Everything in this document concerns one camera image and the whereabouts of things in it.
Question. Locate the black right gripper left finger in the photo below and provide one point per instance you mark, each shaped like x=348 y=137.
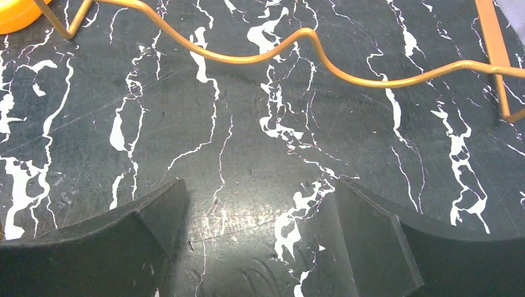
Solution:
x=127 y=251

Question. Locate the orange plastic goblet near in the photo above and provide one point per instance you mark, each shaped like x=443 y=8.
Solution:
x=17 y=15

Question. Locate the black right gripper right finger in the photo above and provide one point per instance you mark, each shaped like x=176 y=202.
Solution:
x=396 y=251

